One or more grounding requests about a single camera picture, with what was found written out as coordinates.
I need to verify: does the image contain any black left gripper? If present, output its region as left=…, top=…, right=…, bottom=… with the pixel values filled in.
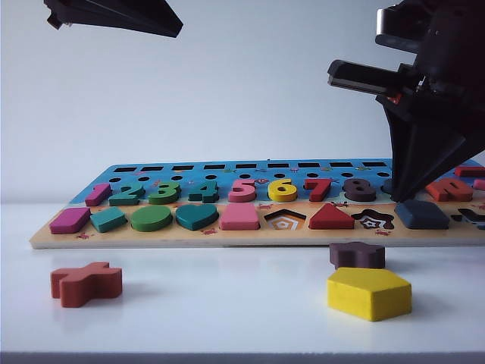
left=43, top=0, right=184, bottom=38

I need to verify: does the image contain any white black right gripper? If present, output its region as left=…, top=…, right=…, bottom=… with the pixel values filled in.
left=327, top=59, right=485, bottom=201

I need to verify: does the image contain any dark blue square block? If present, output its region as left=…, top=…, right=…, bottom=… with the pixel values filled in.
left=393, top=199, right=451, bottom=231

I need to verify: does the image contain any orange number ten piece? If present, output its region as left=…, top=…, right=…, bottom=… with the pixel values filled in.
left=426, top=177, right=474, bottom=203

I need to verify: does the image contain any red bar sign piece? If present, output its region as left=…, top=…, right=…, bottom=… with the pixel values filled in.
left=454, top=165, right=485, bottom=178

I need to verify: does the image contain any brown number eight piece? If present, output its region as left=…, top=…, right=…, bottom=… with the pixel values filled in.
left=343, top=177, right=377, bottom=203

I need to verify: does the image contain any red number seven piece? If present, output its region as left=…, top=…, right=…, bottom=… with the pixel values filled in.
left=304, top=177, right=334, bottom=203

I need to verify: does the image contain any red triangle block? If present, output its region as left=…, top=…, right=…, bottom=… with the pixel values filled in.
left=308, top=202, right=355, bottom=231

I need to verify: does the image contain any dark brown star block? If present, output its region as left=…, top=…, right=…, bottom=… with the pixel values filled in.
left=328, top=241, right=386, bottom=271

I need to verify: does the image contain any yellow number six piece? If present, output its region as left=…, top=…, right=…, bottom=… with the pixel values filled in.
left=268, top=177, right=299, bottom=203

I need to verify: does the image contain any yellow pentagon block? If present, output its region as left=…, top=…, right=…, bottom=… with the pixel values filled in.
left=327, top=267, right=413, bottom=323

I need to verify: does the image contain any pink number five piece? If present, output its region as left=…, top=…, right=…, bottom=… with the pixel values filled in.
left=227, top=178, right=259, bottom=204

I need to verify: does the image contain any magenta number one piece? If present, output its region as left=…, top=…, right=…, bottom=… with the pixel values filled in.
left=85, top=183, right=113, bottom=208

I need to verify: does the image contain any teal number two piece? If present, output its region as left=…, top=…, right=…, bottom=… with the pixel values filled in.
left=108, top=183, right=146, bottom=208

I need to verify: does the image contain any green number three piece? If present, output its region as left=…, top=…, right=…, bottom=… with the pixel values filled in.
left=147, top=180, right=182, bottom=206

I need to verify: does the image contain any pink trapezoid block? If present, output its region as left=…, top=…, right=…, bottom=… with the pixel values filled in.
left=219, top=204, right=261, bottom=231

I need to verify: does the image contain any teal number four piece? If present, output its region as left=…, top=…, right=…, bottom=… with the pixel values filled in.
left=188, top=180, right=221, bottom=204

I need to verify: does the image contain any green circle block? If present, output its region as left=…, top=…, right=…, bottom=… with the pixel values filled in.
left=130, top=206, right=172, bottom=231

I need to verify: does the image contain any teal square block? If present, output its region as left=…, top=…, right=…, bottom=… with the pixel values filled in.
left=89, top=207, right=128, bottom=234

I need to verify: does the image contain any teal heart block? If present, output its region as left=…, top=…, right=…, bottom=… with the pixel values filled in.
left=174, top=203, right=220, bottom=231

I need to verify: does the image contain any magenta rectangle block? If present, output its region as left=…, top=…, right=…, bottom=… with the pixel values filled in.
left=48, top=207, right=92, bottom=235

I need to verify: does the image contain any wooden number shape puzzle board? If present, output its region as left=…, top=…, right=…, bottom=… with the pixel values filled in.
left=29, top=158, right=485, bottom=251

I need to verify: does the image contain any orange cross block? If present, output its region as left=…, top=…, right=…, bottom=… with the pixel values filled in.
left=49, top=262, right=124, bottom=309

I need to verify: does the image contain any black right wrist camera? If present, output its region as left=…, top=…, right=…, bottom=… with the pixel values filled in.
left=374, top=7, right=424, bottom=54

